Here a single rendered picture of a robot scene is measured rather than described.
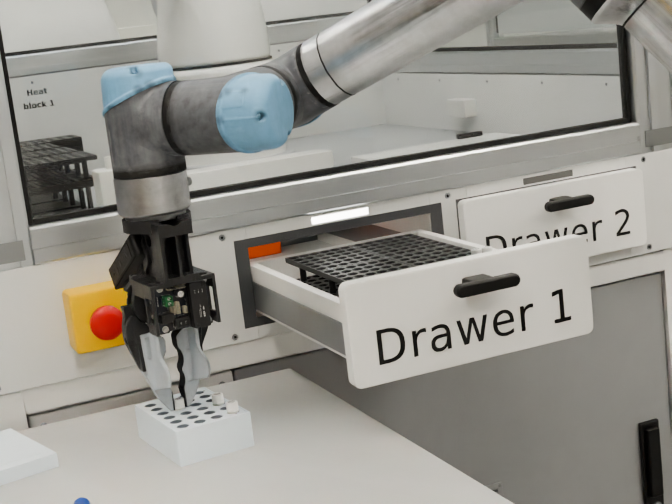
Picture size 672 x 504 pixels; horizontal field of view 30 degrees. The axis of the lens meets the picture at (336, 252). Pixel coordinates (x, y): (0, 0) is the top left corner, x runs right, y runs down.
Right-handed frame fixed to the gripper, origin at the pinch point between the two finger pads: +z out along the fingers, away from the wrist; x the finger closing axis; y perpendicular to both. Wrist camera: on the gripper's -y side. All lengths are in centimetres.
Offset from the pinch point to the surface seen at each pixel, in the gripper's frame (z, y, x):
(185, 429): 1.4, 7.7, -2.2
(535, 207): -9, -12, 59
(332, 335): -4.3, 7.2, 16.0
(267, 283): -6.8, -12.6, 18.1
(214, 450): 4.4, 7.8, 0.6
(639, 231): -3, -10, 75
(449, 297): -8.1, 17.0, 25.1
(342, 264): -8.7, -5.7, 25.0
